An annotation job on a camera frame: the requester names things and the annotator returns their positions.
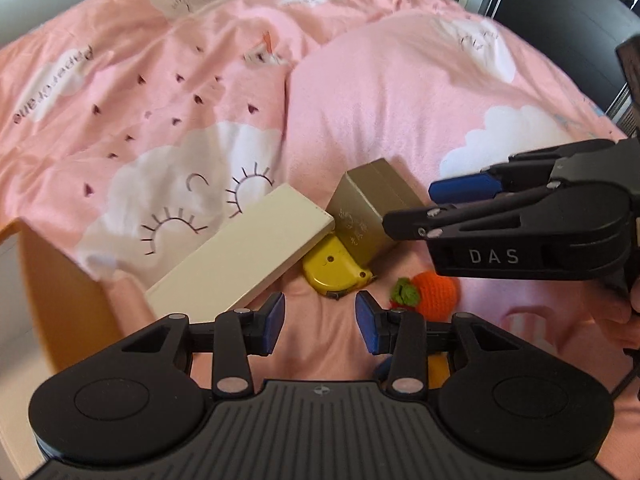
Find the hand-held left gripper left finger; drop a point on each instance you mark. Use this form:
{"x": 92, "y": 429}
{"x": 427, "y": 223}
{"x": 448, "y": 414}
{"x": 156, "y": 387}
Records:
{"x": 274, "y": 322}

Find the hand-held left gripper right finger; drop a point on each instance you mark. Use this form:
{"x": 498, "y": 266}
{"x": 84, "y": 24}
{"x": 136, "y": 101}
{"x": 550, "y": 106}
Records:
{"x": 367, "y": 322}

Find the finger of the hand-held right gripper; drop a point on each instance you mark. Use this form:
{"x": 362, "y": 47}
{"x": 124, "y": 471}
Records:
{"x": 425, "y": 222}
{"x": 462, "y": 187}

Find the gold cardboard box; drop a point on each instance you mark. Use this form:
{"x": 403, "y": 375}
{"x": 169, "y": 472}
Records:
{"x": 365, "y": 210}

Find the yellow tape measure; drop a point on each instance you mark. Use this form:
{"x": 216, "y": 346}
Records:
{"x": 332, "y": 267}

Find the orange crochet fruit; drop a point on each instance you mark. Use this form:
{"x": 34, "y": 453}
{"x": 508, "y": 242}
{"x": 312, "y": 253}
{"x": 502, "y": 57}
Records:
{"x": 435, "y": 292}

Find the cream glasses case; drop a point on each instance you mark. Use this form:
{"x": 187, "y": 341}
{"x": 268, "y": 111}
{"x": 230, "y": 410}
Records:
{"x": 240, "y": 255}

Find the pink striped plush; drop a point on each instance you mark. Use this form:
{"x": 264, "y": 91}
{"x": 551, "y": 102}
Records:
{"x": 525, "y": 322}

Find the orange cardboard box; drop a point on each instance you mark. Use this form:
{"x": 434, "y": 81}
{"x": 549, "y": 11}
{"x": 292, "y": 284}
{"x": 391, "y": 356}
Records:
{"x": 65, "y": 310}

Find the person's right hand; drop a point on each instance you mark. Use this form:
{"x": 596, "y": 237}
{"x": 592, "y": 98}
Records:
{"x": 631, "y": 325}

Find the pink cloud print duvet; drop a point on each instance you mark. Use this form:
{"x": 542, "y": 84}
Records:
{"x": 375, "y": 110}

